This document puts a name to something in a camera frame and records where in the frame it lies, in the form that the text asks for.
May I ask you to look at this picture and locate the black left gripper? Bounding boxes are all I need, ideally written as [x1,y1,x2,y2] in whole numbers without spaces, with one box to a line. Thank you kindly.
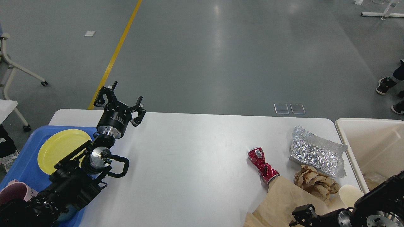
[94,81,147,139]

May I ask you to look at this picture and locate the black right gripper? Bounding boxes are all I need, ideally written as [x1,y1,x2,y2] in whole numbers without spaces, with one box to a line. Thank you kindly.
[289,204,352,227]

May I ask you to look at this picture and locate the brown paper bag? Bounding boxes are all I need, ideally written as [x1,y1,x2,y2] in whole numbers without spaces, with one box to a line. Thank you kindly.
[243,176,330,227]

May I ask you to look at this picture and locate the brown paper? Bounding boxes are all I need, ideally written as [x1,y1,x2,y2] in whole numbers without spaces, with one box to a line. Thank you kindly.
[294,164,341,203]

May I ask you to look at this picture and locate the aluminium foil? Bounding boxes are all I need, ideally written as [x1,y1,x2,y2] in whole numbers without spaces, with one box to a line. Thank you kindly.
[289,125,348,178]

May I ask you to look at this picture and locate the yellow plastic plate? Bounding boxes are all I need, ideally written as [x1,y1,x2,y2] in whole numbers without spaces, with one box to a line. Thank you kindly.
[37,129,91,175]

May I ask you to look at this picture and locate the dark green mug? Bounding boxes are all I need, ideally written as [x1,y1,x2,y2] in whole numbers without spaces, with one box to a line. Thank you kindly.
[56,205,77,223]

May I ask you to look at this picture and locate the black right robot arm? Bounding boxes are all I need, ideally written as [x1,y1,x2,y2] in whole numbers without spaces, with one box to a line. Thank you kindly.
[289,172,404,227]

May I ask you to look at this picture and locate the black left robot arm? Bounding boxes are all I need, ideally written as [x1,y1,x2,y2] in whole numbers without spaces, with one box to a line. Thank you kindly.
[1,81,146,227]

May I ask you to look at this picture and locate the white paper cup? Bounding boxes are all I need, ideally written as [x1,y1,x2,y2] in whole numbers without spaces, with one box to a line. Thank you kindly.
[327,184,364,211]

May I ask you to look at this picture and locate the foil inside bin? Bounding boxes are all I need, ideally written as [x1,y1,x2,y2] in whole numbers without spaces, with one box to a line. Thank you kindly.
[363,172,388,190]

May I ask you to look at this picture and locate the crushed red soda can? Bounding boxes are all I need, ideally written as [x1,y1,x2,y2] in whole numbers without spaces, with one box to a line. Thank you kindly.
[247,148,280,184]

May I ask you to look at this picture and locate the white paper scrap on floor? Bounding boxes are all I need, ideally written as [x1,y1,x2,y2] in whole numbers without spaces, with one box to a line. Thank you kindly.
[84,31,96,37]

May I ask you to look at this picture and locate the beige plastic bin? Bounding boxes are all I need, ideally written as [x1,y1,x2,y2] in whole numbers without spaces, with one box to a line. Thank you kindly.
[335,118,404,193]

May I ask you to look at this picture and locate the clear floor plate right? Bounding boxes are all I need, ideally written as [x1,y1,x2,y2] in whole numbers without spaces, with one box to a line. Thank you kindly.
[290,104,306,114]

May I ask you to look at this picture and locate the clear floor plate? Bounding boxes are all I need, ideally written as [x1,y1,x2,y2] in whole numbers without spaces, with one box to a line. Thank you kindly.
[274,103,290,114]
[290,104,306,114]

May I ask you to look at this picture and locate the clear floor plate left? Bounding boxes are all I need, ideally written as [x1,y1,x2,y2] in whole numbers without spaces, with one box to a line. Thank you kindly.
[274,103,290,114]

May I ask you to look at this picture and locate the blue plastic tray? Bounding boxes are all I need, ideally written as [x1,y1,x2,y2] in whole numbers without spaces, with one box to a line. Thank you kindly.
[1,125,95,227]

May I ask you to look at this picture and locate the white side table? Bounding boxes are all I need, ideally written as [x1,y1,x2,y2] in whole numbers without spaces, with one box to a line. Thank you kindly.
[0,99,18,124]

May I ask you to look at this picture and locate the pink ribbed mug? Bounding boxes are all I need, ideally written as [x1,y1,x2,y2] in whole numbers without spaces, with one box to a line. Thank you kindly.
[0,179,38,205]

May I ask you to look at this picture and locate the person's black sneaker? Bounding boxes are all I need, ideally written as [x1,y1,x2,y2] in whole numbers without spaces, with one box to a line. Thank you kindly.
[376,77,397,95]

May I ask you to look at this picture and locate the white stand base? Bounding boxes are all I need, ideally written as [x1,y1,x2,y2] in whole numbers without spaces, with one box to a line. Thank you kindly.
[360,0,404,20]

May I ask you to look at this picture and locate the white chair frame with casters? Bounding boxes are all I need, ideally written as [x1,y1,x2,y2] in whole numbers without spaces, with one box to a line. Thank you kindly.
[0,32,49,132]

